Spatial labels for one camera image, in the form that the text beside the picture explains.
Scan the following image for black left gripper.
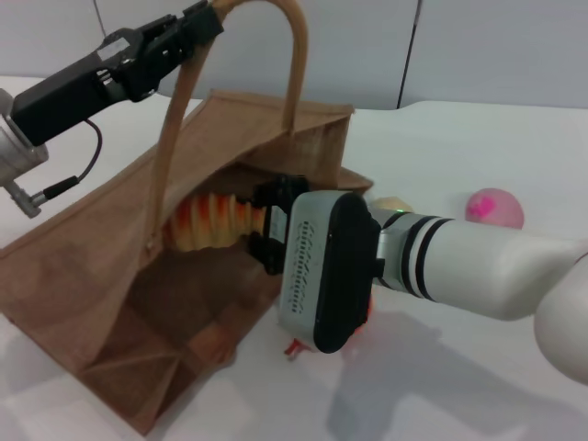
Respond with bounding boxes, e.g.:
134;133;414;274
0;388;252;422
12;16;187;148

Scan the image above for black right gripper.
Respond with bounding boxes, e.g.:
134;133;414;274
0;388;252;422
247;174;311;277

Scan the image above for long ridged bread loaf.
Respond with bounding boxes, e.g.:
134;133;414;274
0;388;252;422
167;192;268;253

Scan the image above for brown jute handbag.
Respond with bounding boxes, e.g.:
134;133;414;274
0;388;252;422
0;0;373;435

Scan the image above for round beige bun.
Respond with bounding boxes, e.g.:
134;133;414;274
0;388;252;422
371;196;414;215

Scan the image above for orange fruit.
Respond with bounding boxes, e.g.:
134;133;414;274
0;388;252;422
283;293;377;362

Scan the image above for grey black wrist camera box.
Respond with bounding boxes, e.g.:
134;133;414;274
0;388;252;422
277;190;383;355

